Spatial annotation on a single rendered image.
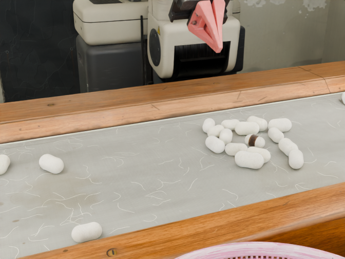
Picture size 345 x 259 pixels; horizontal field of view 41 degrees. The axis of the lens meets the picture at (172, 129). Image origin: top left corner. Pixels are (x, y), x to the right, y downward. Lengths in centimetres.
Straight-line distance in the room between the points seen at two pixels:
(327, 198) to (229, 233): 13
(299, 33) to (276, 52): 20
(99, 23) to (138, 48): 15
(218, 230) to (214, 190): 12
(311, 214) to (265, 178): 12
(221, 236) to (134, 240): 8
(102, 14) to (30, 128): 79
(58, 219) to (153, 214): 10
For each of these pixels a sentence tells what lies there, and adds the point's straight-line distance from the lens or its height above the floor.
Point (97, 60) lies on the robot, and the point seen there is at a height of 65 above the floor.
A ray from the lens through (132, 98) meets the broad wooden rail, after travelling 78.
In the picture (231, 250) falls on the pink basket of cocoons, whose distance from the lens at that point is 43.
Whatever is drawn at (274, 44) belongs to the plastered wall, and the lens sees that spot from 311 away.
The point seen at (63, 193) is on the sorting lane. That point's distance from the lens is 57.
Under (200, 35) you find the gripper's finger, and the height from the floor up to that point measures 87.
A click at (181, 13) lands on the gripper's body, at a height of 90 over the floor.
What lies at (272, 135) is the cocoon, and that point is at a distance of 69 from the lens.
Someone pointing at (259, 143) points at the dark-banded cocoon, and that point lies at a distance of 66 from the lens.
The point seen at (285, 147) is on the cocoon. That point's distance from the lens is 65.
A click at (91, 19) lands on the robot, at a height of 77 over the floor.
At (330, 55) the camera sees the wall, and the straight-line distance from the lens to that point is 328.
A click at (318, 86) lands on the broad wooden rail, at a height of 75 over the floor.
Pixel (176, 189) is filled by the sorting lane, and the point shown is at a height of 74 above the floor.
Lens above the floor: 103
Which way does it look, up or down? 24 degrees down
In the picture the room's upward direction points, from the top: straight up
